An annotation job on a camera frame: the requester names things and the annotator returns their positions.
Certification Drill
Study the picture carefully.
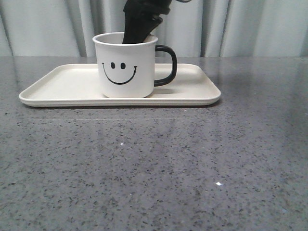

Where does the pale grey-green curtain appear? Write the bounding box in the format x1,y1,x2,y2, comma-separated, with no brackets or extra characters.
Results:
0,0,308,57

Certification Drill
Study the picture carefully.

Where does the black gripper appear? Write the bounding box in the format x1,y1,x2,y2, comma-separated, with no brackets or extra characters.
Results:
122,0,171,44

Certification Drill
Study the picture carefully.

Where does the white smiley mug black handle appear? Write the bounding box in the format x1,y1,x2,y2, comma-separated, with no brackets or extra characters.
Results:
92,32,178,98

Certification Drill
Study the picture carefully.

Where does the cream rectangular plastic tray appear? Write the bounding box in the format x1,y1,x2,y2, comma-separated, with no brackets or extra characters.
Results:
19,64,221,107

